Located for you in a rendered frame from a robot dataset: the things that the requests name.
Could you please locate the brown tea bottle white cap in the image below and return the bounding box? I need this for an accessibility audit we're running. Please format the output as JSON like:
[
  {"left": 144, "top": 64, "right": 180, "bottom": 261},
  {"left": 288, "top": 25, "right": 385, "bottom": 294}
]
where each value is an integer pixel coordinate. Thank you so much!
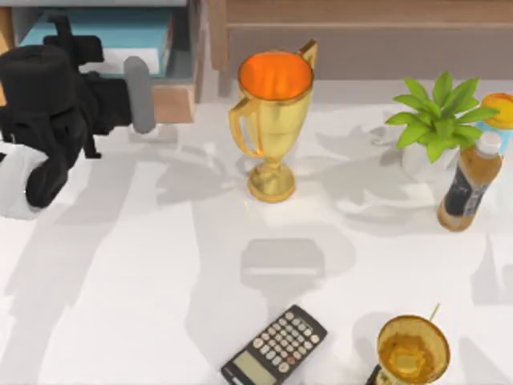
[{"left": 436, "top": 132, "right": 504, "bottom": 233}]

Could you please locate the light blue book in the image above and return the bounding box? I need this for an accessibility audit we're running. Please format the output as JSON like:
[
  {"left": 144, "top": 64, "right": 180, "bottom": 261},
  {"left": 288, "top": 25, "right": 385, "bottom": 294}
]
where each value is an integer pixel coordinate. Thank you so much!
[{"left": 18, "top": 9, "right": 176, "bottom": 78}]

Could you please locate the large gold trophy orange inside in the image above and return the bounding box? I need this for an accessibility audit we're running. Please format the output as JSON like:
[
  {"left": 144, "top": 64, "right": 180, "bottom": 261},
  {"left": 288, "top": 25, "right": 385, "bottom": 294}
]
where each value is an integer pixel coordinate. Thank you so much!
[{"left": 228, "top": 38, "right": 321, "bottom": 205}]

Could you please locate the white flat box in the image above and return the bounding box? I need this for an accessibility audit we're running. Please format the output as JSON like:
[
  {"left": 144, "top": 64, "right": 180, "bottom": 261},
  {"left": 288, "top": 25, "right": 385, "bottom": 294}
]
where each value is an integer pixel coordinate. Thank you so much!
[{"left": 95, "top": 47, "right": 160, "bottom": 76}]

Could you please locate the black calculator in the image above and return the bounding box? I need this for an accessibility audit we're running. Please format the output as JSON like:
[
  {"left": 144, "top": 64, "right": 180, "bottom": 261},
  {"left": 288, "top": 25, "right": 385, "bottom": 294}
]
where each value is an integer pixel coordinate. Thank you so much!
[{"left": 220, "top": 304, "right": 329, "bottom": 385}]

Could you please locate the green plant in white pot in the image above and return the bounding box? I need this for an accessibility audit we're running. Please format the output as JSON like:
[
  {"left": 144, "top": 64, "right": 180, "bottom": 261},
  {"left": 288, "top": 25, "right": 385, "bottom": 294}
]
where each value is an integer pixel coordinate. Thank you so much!
[{"left": 384, "top": 71, "right": 501, "bottom": 184}]

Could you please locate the light blue cup orange lid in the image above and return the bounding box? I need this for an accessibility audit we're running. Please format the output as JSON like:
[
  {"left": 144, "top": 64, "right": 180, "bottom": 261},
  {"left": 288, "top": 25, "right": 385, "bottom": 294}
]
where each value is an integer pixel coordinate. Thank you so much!
[{"left": 475, "top": 91, "right": 513, "bottom": 154}]

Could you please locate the small gold trophy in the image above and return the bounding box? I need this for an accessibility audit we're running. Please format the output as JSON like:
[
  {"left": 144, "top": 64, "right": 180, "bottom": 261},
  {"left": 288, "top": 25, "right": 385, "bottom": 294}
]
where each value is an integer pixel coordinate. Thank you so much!
[{"left": 365, "top": 302, "right": 451, "bottom": 385}]

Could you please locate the wooden cupboard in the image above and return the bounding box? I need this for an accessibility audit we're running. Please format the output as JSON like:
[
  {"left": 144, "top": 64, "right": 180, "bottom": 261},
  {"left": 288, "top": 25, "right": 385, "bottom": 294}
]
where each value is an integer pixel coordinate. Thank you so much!
[{"left": 211, "top": 0, "right": 513, "bottom": 97}]

